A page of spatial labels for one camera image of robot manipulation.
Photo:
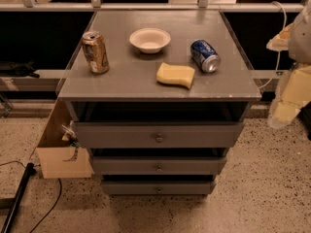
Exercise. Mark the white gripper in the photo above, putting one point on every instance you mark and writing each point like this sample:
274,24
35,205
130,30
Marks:
301,41

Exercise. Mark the grey top drawer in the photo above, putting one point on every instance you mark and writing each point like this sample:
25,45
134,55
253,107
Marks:
121,135

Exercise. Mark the grey drawer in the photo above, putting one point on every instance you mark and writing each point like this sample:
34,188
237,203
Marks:
159,188
121,135
113,165

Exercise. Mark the grey drawer cabinet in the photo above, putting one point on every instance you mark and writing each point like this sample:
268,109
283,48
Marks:
129,91

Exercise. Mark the grey bottom drawer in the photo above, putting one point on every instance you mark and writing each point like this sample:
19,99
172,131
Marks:
159,188

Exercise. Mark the grey middle drawer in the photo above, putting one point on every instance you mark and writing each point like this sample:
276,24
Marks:
113,165

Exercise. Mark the blue soda can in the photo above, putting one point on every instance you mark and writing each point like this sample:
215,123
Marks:
205,57

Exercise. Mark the yellow sponge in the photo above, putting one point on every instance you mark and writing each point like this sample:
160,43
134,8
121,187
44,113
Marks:
175,74

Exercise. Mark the white bowl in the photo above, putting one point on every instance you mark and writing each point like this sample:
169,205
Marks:
149,40

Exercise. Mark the gold soda can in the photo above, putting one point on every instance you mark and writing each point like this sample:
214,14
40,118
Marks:
95,52

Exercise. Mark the crumpled wrappers in box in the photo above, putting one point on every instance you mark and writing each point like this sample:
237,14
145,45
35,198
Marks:
70,136

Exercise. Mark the cardboard box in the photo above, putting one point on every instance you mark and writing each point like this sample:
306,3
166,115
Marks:
53,151

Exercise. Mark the black bar on floor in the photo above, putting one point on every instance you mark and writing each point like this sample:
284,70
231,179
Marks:
12,204

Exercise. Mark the black object on shelf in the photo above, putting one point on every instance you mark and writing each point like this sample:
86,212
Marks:
17,69

